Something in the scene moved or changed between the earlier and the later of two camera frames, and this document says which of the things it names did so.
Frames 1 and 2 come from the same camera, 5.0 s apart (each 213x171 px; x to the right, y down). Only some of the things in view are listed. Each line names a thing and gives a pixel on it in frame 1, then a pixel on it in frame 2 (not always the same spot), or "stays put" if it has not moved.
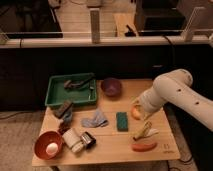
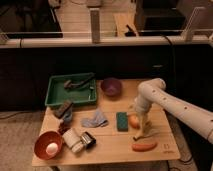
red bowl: [43, 140] stays put
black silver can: [88, 140] stays put
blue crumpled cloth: [96, 121] stays put
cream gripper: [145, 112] → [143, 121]
